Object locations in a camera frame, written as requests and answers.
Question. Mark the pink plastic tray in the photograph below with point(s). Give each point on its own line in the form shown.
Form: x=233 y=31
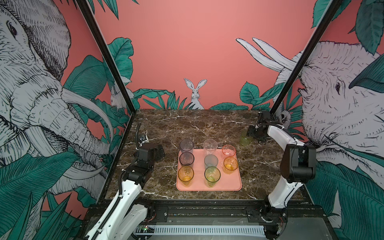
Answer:
x=229 y=180

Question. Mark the pink clear tumbler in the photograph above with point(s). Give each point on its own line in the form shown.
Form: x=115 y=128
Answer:
x=228 y=151

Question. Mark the white slotted cable duct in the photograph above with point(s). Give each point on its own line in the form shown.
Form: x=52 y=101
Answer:
x=253 y=231

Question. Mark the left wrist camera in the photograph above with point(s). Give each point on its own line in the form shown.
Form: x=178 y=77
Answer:
x=143 y=138

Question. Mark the teal frosted tumbler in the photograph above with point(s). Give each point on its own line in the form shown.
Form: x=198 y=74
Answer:
x=211 y=161

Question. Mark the amber yellow tumbler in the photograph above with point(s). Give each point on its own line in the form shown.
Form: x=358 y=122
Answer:
x=185 y=175

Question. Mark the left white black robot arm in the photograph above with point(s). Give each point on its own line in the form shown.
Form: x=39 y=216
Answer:
x=127 y=210

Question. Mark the right black frame post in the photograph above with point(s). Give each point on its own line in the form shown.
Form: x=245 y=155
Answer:
x=325 y=20

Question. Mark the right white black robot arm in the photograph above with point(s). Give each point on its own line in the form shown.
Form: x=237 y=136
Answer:
x=297 y=167

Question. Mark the blue-grey clear tumbler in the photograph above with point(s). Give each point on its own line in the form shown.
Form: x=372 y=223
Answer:
x=186 y=146

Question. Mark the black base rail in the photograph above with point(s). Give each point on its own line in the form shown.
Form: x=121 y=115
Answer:
x=255 y=211

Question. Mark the black frame post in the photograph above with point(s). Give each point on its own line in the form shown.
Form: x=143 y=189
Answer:
x=88 y=15
x=325 y=20

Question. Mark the dark smoky tumbler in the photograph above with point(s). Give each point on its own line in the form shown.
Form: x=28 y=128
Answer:
x=187 y=159

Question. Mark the light green tumbler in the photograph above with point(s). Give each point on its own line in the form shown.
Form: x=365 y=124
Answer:
x=212 y=176

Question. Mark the yellow short tumbler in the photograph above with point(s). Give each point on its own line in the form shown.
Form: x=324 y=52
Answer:
x=230 y=165

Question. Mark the left black frame post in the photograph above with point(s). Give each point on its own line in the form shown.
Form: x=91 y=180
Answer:
x=88 y=15

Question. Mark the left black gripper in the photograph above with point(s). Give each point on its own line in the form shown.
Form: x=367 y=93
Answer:
x=157 y=155

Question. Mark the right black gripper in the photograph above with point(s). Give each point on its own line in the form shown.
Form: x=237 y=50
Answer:
x=251 y=131

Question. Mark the clear colourless tumbler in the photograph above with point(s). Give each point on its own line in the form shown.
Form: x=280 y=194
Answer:
x=210 y=146

